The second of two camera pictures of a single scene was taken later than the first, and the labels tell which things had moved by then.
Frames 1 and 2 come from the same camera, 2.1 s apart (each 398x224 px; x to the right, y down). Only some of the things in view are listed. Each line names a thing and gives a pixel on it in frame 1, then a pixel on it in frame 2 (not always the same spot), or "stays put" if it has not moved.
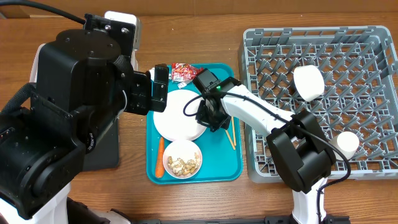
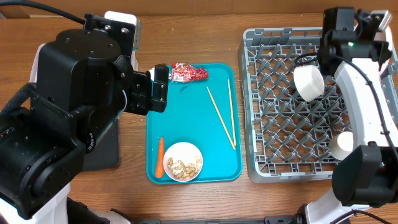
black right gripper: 211,115 -> 370,18
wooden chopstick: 234,130 stays put
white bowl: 308,81 stays put
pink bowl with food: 182,159 stays put
